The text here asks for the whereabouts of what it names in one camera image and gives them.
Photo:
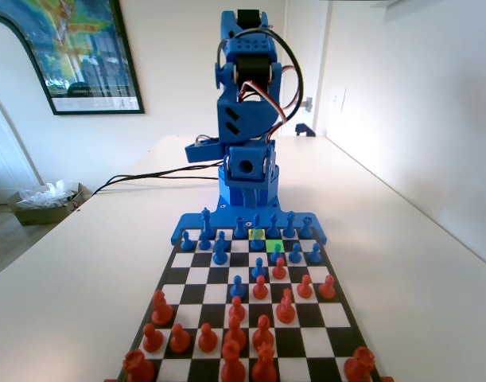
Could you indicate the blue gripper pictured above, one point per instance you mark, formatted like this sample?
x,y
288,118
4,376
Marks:
x,y
246,164

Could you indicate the group of blue chess pieces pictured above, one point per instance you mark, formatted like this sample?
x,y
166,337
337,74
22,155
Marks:
x,y
226,219

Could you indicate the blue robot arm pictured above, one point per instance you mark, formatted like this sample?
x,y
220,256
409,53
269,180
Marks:
x,y
248,45

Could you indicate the red rook chess piece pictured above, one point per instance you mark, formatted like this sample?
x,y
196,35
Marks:
x,y
138,368
360,368

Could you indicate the blue printed part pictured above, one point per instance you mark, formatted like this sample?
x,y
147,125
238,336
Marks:
x,y
304,130

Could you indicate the clear plastic wrap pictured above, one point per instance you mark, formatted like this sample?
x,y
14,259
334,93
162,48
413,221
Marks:
x,y
47,195

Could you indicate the blue circuit board holder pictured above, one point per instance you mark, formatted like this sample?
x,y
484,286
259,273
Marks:
x,y
203,153

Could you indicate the cardboard box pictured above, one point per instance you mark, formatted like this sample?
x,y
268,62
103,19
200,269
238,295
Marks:
x,y
36,215

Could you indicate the blue queen chess piece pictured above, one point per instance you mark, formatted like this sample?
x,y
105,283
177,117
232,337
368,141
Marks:
x,y
290,228

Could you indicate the black and white chessboard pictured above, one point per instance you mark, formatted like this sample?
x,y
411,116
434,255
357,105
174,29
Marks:
x,y
211,292

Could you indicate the white door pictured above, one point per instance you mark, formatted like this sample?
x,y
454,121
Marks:
x,y
314,51

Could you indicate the blue plastic chess pawn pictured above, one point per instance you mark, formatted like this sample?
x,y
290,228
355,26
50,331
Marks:
x,y
259,272
223,236
315,256
204,242
186,243
294,256
273,256
238,290

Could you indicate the framed map poster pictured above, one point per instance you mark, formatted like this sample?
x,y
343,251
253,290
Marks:
x,y
87,59

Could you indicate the red chess queen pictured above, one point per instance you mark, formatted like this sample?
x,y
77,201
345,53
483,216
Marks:
x,y
264,368

